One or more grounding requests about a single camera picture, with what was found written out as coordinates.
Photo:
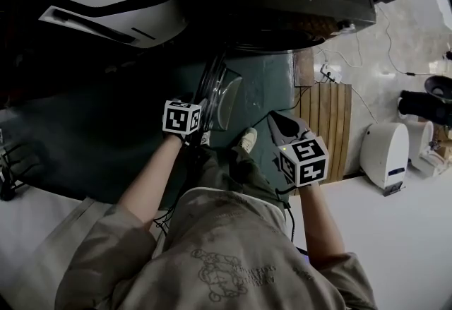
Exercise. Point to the wooden slat platform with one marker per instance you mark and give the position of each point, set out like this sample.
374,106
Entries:
328,125

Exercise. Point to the person's right forearm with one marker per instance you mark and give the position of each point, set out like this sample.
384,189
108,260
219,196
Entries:
321,224

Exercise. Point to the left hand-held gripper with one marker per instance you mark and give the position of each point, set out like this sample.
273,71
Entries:
182,117

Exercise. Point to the person's olive trousers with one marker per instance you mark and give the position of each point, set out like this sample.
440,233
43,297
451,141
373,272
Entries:
229,171

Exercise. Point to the white power strip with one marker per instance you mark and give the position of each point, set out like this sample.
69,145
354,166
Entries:
331,73

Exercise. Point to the black washing machine door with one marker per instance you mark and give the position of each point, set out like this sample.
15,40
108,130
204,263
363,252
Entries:
226,100

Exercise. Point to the person's beige printed shirt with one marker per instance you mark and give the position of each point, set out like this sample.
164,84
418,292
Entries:
226,248

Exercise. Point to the person's left forearm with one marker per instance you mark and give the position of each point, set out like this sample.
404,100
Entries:
148,181

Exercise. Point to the person's left beige shoe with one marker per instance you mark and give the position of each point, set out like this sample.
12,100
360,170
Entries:
206,138

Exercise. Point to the white cylindrical appliance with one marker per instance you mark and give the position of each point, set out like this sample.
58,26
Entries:
385,153

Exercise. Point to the brown wooden board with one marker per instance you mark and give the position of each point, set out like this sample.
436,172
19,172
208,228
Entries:
303,66

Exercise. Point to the person's beige shoe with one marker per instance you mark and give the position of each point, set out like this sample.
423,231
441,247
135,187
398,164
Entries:
206,138
248,139

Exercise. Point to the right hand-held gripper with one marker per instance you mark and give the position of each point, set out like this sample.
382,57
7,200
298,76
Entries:
305,160

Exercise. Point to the person's right beige shoe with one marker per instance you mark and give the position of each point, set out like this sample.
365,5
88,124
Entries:
248,139

